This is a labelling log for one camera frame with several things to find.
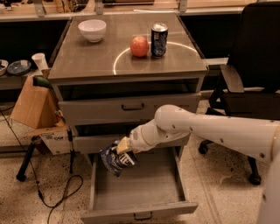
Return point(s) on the bottom grey drawer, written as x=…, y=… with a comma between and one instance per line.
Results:
x=151, y=189

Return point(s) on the blue soda can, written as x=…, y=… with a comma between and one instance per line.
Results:
x=158, y=40

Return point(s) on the black office chair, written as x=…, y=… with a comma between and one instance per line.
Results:
x=249, y=83

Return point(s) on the red apple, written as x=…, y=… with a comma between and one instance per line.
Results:
x=139, y=46

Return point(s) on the grey drawer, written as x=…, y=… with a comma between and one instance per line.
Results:
x=93, y=144
x=151, y=189
x=123, y=110

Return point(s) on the middle grey drawer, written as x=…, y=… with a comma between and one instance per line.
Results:
x=93, y=144

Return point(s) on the small bowl at left edge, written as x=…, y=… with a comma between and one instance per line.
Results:
x=3, y=66

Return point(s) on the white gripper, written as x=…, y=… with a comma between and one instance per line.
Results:
x=136, y=141

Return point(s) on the white cardboard box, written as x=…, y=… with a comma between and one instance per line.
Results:
x=55, y=139

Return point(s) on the white paper cup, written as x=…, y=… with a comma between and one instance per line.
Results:
x=40, y=60

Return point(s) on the black tripod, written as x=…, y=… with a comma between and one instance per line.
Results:
x=27, y=158

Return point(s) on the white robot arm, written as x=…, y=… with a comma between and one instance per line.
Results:
x=257, y=138

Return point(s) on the white bowl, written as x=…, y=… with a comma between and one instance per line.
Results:
x=93, y=30

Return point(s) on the dark blue plate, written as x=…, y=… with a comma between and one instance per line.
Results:
x=19, y=67

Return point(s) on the top grey drawer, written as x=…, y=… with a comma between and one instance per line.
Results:
x=123, y=110

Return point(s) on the grey drawer cabinet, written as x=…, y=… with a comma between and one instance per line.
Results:
x=107, y=69

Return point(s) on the blue chip bag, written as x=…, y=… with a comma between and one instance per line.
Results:
x=115, y=162

